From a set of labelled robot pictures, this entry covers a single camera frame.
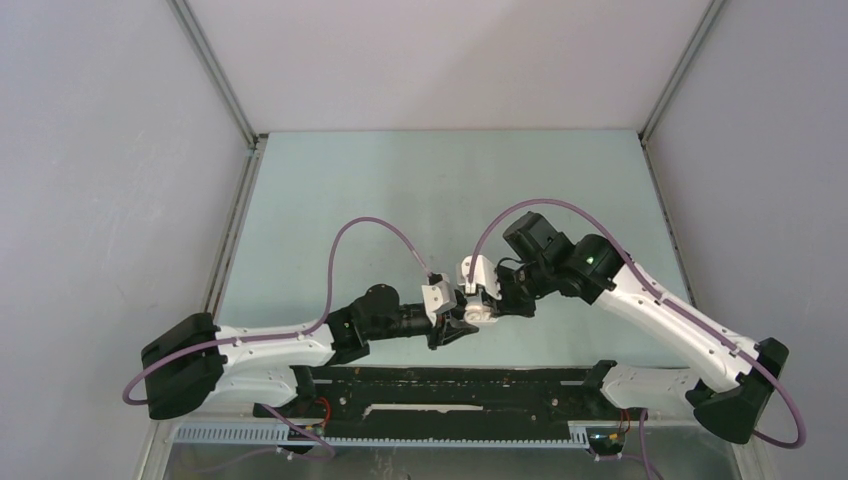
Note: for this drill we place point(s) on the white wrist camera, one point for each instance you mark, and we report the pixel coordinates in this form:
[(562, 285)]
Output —
[(439, 296), (477, 275)]

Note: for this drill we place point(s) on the white cable duct rail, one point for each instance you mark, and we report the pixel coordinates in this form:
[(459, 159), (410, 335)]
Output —
[(268, 434)]

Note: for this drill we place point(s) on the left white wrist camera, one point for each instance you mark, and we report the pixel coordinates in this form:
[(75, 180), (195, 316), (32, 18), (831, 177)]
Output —
[(439, 296)]

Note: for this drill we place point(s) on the left aluminium frame post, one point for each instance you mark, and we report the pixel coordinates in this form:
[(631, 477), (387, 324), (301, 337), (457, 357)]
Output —
[(204, 51)]

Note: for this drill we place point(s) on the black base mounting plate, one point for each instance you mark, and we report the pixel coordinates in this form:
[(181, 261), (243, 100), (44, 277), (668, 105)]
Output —
[(451, 403)]

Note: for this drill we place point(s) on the plain white oval case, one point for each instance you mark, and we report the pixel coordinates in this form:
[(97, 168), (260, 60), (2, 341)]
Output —
[(479, 312)]

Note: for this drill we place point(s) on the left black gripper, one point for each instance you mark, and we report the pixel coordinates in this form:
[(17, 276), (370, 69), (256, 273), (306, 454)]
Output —
[(456, 328)]

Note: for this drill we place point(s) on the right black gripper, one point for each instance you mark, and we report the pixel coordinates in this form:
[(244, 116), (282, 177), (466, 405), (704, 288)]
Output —
[(506, 305)]

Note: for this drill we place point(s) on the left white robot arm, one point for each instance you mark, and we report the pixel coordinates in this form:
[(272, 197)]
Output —
[(197, 363)]

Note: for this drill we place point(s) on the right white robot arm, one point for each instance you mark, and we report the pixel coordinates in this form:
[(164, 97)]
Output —
[(727, 378)]

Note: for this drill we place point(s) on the right aluminium frame post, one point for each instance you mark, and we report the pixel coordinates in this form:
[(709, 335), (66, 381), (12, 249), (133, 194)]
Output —
[(692, 49)]

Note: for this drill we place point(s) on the aluminium frame post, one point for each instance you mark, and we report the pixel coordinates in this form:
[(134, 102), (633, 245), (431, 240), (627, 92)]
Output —
[(692, 49), (204, 51)]

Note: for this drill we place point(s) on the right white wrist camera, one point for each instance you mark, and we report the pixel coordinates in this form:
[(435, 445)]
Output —
[(477, 275)]

